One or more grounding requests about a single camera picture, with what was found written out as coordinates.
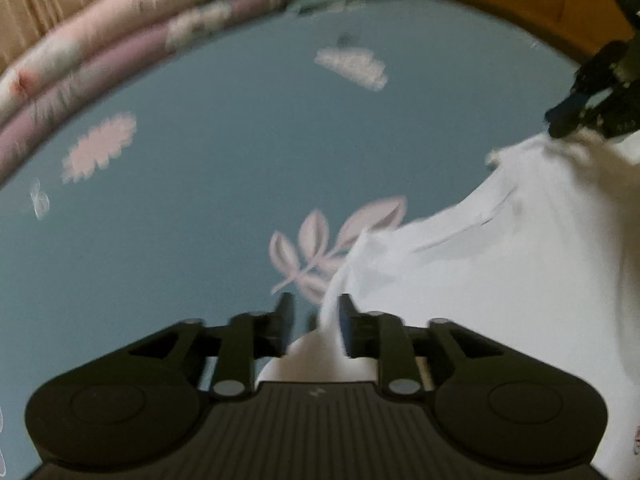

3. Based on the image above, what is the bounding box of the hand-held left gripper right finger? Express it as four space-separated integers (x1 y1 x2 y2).
337 294 507 398

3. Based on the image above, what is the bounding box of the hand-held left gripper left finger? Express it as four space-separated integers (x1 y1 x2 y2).
127 292 297 402

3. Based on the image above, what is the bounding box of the white printed t-shirt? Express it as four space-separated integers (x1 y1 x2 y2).
260 132 640 480

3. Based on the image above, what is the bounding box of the bed with teal floral sheet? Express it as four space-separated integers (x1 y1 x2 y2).
0 0 640 480

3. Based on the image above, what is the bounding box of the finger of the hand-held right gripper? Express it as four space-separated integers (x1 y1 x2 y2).
594 84 640 139
544 41 630 139

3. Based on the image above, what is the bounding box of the purple floral quilt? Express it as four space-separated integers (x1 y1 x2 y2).
0 0 296 186

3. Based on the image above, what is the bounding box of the wooden headboard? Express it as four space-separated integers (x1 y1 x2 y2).
400 0 640 68

